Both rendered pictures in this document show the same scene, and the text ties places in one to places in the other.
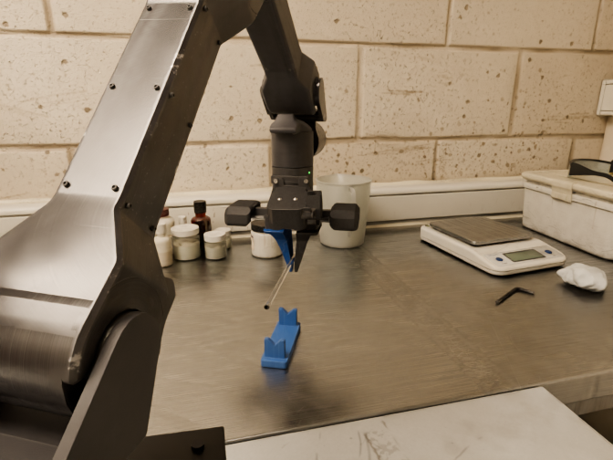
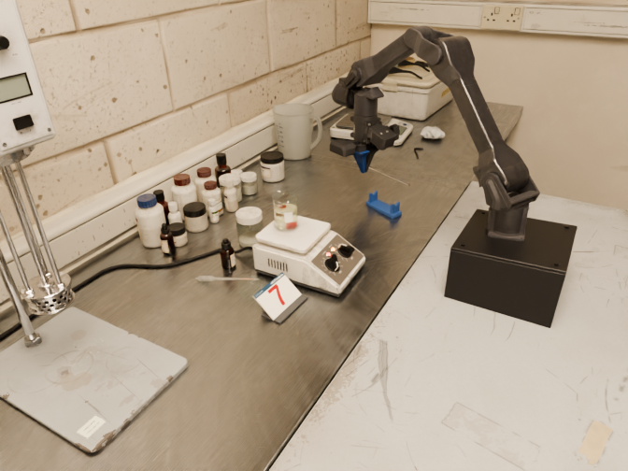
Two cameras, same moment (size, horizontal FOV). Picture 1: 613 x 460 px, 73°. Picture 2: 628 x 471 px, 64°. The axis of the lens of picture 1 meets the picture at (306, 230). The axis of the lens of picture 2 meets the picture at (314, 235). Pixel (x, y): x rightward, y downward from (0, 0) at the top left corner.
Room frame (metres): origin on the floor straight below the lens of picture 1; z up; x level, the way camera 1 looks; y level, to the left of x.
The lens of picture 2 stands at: (-0.17, 0.97, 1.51)
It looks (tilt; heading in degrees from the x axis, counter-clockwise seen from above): 31 degrees down; 314
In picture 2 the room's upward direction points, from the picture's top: 1 degrees counter-clockwise
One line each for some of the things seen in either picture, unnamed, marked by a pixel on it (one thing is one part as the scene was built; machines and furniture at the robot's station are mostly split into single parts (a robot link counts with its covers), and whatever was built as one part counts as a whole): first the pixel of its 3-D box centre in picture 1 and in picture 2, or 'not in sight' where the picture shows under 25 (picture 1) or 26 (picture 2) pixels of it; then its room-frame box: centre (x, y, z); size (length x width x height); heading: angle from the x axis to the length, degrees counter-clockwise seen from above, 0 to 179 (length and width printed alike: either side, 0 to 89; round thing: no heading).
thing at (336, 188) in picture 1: (344, 212); (297, 133); (0.92, -0.09, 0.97); 0.18 x 0.13 x 0.15; 7
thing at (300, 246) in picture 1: (306, 249); (370, 158); (0.56, 0.00, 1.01); 0.06 x 0.04 x 0.07; 171
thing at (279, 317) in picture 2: not in sight; (280, 296); (0.40, 0.47, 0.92); 0.09 x 0.06 x 0.04; 100
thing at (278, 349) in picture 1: (282, 334); (383, 203); (0.49, 0.03, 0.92); 0.10 x 0.03 x 0.04; 171
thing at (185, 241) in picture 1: (186, 242); (230, 189); (0.83, 0.26, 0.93); 0.06 x 0.06 x 0.07
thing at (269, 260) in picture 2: not in sight; (305, 252); (0.45, 0.35, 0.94); 0.22 x 0.13 x 0.08; 15
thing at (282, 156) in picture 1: (292, 140); (365, 99); (0.57, 0.02, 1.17); 0.09 x 0.06 x 0.07; 167
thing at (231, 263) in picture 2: not in sight; (227, 252); (0.58, 0.46, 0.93); 0.03 x 0.03 x 0.07
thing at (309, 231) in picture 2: not in sight; (293, 232); (0.48, 0.36, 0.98); 0.12 x 0.12 x 0.01; 15
